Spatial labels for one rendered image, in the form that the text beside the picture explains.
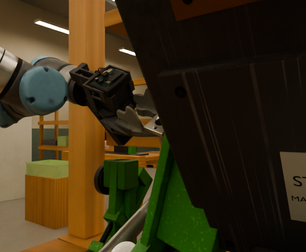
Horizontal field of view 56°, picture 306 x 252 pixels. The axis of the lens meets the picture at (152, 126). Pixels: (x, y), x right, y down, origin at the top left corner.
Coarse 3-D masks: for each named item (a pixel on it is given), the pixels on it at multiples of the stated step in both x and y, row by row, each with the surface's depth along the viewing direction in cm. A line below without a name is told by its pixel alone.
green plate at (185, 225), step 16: (160, 160) 32; (160, 176) 32; (176, 176) 33; (160, 192) 33; (176, 192) 33; (160, 208) 34; (176, 208) 33; (192, 208) 31; (144, 224) 34; (160, 224) 34; (176, 224) 33; (192, 224) 31; (208, 224) 30; (144, 240) 34; (160, 240) 36; (176, 240) 33; (192, 240) 31; (208, 240) 30
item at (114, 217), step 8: (144, 168) 72; (144, 176) 72; (144, 184) 72; (136, 192) 72; (144, 192) 72; (136, 200) 70; (120, 208) 67; (136, 208) 69; (104, 216) 67; (112, 216) 66; (120, 216) 65; (112, 224) 66; (120, 224) 65; (104, 232) 64; (104, 240) 64; (88, 248) 63; (96, 248) 62
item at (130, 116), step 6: (126, 108) 48; (132, 108) 47; (120, 114) 51; (126, 114) 49; (132, 114) 47; (120, 120) 52; (126, 120) 50; (132, 120) 49; (138, 120) 48; (126, 126) 50; (132, 126) 50; (138, 126) 48; (132, 132) 49; (138, 132) 49; (144, 132) 48; (150, 132) 48
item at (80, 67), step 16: (80, 64) 56; (80, 80) 54; (96, 80) 51; (112, 80) 50; (128, 80) 52; (80, 96) 58; (96, 96) 51; (112, 96) 50; (128, 96) 54; (96, 112) 56; (112, 112) 53
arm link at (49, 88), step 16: (0, 48) 44; (0, 64) 43; (16, 64) 44; (0, 80) 43; (16, 80) 44; (32, 80) 44; (48, 80) 45; (64, 80) 47; (0, 96) 45; (16, 96) 45; (32, 96) 44; (48, 96) 45; (64, 96) 47; (16, 112) 52; (32, 112) 46; (48, 112) 46
